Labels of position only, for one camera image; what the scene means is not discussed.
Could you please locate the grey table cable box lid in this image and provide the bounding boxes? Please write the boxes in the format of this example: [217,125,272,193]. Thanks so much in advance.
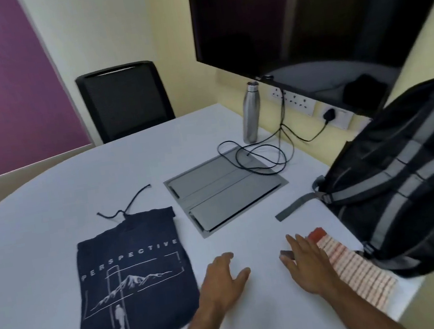
[159,139,295,244]

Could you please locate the black mesh back chair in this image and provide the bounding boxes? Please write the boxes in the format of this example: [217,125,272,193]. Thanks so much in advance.
[74,57,179,147]

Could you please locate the red striped cloth clothes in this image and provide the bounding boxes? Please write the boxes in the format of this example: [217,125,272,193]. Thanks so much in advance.
[307,217,402,321]

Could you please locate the person's right hand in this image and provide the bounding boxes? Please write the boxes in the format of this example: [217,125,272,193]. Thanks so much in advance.
[276,227,345,303]

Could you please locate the black coiled cable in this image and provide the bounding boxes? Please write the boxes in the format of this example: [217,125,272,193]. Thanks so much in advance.
[209,87,298,183]

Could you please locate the steel water bottle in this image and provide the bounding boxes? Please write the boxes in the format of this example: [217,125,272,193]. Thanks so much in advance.
[234,80,268,146]

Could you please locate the white wall socket strip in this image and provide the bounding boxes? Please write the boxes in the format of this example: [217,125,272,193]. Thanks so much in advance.
[266,79,319,122]

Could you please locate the person's right forearm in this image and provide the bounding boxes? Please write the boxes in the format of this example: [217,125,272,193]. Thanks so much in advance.
[322,269,411,329]

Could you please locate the black grey backpack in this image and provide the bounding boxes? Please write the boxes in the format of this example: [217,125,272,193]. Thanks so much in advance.
[258,74,434,297]

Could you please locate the navy blue hoodie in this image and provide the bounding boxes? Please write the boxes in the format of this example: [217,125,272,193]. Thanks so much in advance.
[53,178,206,329]

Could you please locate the black power cable with plug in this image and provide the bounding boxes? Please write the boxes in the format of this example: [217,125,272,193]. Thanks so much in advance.
[279,108,340,147]

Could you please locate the black television screen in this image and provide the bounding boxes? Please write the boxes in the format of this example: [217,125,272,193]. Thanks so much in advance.
[187,0,434,140]

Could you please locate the person's left hand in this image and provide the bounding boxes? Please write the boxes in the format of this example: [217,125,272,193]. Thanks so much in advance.
[192,249,258,321]

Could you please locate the white wall switch plate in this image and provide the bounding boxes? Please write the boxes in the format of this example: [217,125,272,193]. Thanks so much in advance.
[318,101,357,134]

